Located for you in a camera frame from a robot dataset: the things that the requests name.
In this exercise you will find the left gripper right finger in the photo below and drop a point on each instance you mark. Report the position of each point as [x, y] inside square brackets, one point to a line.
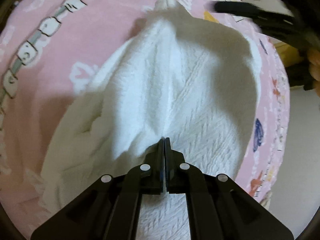
[218, 208]

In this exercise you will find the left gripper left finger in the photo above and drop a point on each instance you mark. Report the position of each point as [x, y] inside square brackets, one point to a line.
[110, 207]

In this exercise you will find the white zip hoodie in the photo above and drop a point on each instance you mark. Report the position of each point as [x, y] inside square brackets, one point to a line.
[193, 81]

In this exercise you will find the person right hand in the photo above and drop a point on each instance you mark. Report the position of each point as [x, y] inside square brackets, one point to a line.
[314, 68]

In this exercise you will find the pink patterned bed blanket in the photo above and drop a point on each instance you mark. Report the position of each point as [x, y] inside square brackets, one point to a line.
[50, 52]

